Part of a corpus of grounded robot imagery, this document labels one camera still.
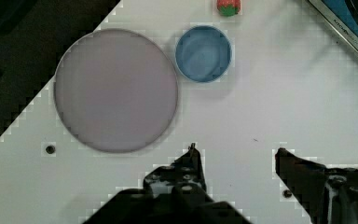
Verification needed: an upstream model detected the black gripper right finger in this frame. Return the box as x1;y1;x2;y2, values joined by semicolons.
275;147;358;224

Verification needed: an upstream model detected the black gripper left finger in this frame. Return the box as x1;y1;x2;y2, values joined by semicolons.
83;144;252;224

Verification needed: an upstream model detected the round grey plate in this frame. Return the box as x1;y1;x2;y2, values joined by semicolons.
54;29;178;152

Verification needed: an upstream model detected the small blue bowl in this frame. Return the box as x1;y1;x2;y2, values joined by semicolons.
174;25;233;83

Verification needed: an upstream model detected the red toy strawberry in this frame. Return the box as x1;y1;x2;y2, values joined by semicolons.
216;0;241;17

